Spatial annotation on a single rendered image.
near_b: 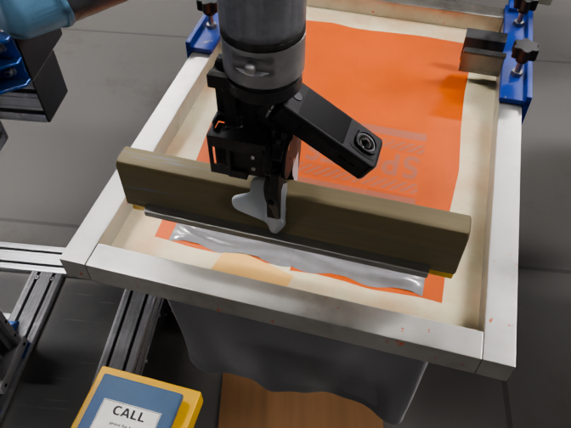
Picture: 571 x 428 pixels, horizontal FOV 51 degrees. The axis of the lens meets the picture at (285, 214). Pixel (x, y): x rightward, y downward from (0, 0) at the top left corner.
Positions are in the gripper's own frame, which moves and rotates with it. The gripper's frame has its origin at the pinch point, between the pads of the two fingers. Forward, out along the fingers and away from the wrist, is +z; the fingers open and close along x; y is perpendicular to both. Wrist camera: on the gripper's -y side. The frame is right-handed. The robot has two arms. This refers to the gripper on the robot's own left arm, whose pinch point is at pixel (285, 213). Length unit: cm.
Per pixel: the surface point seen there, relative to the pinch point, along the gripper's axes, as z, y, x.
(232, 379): 107, 22, -23
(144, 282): 10.9, 16.8, 7.1
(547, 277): 109, -66, -86
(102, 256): 10.1, 23.5, 5.4
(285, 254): 13.2, 0.9, -3.7
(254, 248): 13.2, 5.4, -3.5
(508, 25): 9, -26, -64
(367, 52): 14, -1, -55
